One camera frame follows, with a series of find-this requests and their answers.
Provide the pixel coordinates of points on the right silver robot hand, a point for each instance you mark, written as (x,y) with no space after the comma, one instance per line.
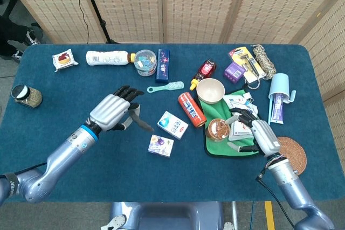
(265,137)

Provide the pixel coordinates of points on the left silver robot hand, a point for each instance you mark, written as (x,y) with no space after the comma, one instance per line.
(110,111)

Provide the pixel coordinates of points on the dark grey object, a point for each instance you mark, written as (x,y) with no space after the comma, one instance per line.
(144,124)

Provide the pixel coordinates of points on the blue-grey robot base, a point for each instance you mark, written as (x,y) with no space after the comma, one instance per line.
(167,216)

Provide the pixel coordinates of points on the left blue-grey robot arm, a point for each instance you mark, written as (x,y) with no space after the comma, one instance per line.
(59,157)

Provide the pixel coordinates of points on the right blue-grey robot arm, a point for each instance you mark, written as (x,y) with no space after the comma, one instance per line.
(291,184)

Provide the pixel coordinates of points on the large white printed bag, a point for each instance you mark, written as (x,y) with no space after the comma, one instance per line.
(240,131)

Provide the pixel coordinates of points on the purple toothpaste tube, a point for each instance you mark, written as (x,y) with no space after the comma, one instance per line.
(277,111)

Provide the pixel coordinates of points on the round woven coaster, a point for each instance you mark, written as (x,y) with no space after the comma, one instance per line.
(295,154)

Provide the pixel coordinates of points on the black binder clip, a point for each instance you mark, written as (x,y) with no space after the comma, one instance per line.
(249,96)

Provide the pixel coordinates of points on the clear tub of rubber bands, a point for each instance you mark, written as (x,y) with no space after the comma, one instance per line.
(217,130)

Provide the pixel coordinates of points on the small white flat packet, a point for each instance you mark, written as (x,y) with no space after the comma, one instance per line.
(234,100)

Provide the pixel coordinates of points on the green cloth black trim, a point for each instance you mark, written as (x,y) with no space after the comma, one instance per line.
(215,147)

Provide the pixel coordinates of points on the white plastic drink bottle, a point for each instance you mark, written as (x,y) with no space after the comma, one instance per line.
(107,58)

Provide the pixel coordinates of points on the light blue cup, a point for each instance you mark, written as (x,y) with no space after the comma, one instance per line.
(279,84)

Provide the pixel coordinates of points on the clear tub of clips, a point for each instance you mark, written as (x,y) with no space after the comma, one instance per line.
(145,63)

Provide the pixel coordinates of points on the purple juice carton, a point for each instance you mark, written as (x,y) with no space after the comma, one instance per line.
(161,146)

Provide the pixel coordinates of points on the white and blue milk carton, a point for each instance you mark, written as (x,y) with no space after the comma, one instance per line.
(172,125)

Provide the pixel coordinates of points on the teal hair brush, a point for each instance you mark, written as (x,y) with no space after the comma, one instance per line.
(173,85)

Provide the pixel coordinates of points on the wrapped snack cake packet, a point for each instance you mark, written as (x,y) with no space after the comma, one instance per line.
(64,59)

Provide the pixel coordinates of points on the dark blue tall box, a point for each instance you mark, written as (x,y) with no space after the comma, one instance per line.
(163,65)

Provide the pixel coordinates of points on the small purple box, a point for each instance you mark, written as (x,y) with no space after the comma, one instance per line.
(234,72)

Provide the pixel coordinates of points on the beige plastic bowl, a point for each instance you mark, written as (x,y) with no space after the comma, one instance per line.
(210,90)

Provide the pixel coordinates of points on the razor blister pack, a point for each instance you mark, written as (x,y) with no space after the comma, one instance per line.
(249,64)

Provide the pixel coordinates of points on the orange-red drink can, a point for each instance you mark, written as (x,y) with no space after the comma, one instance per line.
(192,110)

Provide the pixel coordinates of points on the glass jar black lid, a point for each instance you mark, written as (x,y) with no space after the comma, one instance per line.
(28,98)

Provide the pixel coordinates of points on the red sauce bottle yellow cap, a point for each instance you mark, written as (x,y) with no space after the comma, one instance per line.
(206,69)

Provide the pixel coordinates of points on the black tripod stand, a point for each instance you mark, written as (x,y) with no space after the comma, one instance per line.
(99,17)

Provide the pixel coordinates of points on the white perforated foot plate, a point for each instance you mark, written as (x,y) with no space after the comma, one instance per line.
(228,226)
(116,222)

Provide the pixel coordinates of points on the person in black clothes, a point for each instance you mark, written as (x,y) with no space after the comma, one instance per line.
(13,33)

